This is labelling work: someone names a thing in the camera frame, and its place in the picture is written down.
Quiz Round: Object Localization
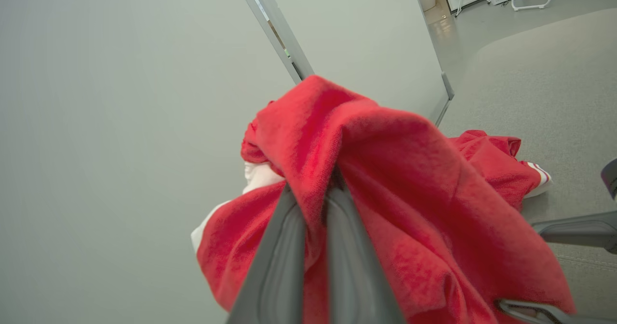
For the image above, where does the grey aluminium panel frame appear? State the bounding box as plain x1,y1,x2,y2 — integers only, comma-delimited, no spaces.
231,0,315,84

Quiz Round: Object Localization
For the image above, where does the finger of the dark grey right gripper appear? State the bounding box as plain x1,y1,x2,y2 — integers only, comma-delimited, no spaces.
496,298,617,324
530,211,617,255

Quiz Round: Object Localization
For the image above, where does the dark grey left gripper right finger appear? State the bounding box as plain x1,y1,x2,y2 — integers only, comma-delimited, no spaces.
324,169,406,324

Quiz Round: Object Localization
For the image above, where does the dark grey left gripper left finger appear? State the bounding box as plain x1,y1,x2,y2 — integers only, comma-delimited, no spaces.
226,184,307,324

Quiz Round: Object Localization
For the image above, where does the red garment with white stripes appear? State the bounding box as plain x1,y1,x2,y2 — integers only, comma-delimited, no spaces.
190,75,577,324

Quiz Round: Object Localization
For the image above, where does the grey aluminium panel edge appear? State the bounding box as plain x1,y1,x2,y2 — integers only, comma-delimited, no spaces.
410,0,455,127

